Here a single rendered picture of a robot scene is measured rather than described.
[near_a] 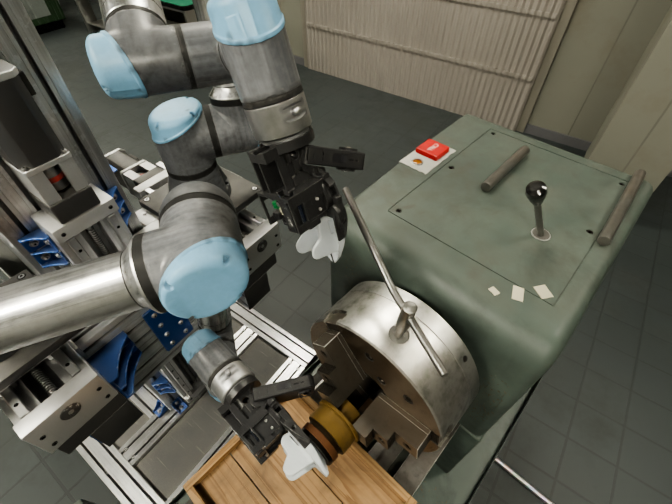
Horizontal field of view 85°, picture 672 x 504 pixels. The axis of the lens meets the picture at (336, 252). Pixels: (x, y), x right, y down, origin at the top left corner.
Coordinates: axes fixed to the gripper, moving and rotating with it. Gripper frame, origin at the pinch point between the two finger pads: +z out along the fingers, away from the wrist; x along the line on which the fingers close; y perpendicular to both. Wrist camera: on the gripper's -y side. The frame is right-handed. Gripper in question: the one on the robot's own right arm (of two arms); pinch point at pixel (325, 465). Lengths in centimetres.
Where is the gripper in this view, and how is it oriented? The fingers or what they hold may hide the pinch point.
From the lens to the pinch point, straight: 70.3
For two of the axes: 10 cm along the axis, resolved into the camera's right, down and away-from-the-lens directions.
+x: 0.0, -6.7, -7.4
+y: -6.9, 5.4, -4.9
